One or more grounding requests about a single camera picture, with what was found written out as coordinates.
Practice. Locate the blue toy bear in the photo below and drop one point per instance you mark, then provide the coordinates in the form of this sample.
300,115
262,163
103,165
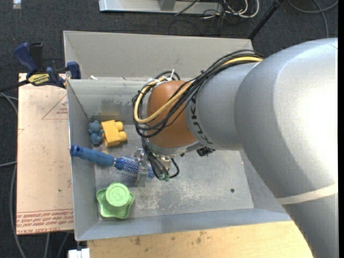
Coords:
95,133

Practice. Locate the green flower-shaped cup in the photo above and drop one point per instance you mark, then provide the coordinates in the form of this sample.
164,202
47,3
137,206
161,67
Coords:
116,200

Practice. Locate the yellow toy block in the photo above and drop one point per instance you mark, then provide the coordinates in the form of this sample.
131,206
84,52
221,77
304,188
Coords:
114,133

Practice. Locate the blue hairbrush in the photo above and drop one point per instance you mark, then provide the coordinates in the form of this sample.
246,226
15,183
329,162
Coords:
96,157

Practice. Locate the brown cardboard board red print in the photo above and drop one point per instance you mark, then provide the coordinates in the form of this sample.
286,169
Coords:
43,157

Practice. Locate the grey metal bin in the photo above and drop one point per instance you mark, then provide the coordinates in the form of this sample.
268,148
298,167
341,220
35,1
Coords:
193,192

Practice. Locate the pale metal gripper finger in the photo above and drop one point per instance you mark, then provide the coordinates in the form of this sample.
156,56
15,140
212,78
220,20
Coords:
139,155
142,178

